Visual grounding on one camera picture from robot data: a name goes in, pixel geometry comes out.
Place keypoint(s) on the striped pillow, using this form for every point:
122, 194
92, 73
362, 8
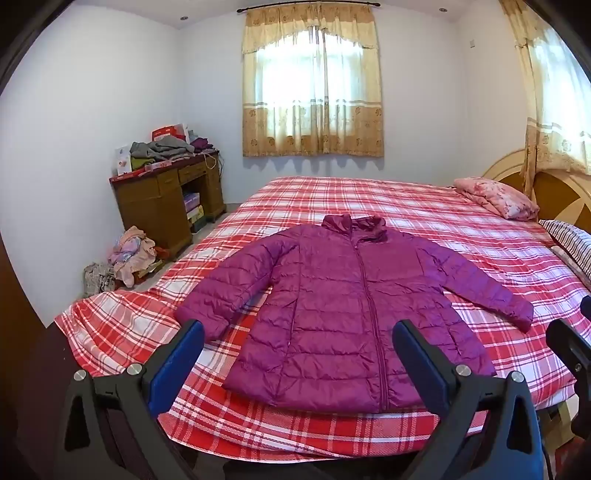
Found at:
572, 242

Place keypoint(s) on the pink floral folded quilt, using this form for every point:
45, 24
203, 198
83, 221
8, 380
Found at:
501, 196

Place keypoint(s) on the purple quilted down jacket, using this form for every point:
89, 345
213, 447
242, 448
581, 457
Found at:
341, 314

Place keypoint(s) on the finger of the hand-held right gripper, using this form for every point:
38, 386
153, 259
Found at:
562, 339

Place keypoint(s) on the wooden bed headboard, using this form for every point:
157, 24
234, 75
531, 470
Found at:
554, 184

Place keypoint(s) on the black curtain rod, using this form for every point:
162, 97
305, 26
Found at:
307, 5

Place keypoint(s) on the stack of boxes under desk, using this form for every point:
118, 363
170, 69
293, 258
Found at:
194, 210

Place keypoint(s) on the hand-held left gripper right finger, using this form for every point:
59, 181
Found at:
418, 355

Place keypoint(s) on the bed with red plaid sheet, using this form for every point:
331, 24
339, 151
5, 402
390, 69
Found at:
461, 240

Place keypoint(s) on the pile of clothes on desk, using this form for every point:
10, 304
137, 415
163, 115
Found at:
166, 150

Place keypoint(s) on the white printed box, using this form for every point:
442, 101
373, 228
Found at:
122, 161

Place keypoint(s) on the grey patterned cloth bundle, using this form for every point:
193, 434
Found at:
98, 278

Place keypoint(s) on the brown wooden desk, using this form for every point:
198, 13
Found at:
161, 198

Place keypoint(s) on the beige floral window curtain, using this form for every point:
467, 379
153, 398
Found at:
549, 83
314, 78

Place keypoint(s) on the pile of pastel clothes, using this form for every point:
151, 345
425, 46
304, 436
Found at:
133, 254

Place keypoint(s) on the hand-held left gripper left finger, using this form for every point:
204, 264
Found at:
178, 355

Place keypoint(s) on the red cardboard box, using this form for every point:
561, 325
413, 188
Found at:
168, 132

